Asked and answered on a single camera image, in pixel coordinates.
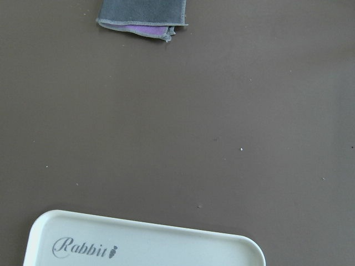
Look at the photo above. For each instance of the grey folded cloth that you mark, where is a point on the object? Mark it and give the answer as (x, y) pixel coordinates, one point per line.
(154, 19)

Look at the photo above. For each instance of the cream rabbit tray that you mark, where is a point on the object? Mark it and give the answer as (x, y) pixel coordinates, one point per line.
(69, 238)

